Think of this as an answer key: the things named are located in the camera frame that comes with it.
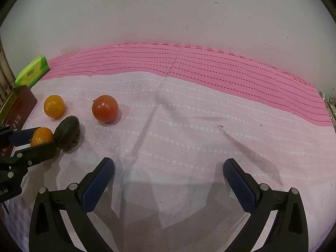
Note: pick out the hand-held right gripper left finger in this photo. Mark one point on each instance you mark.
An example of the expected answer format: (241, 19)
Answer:
(97, 186)

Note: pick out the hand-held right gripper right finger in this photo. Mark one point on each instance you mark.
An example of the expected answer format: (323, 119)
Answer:
(240, 186)

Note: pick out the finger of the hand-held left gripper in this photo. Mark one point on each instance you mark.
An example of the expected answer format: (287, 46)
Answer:
(22, 136)
(36, 152)

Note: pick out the orange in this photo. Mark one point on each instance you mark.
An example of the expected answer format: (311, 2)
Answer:
(43, 135)
(53, 106)

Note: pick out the gold metal tin box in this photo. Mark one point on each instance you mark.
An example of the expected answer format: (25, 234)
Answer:
(23, 102)

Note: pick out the dark green avocado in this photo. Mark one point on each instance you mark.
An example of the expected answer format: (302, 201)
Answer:
(67, 132)

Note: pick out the green tissue pack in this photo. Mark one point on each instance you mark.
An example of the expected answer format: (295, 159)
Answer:
(31, 72)

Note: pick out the red tomato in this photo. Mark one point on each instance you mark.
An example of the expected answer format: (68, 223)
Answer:
(105, 109)

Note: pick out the pink and white tablecloth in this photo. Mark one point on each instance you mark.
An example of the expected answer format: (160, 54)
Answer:
(183, 110)

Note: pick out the white patterned object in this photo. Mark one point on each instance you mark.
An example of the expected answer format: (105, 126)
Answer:
(329, 105)

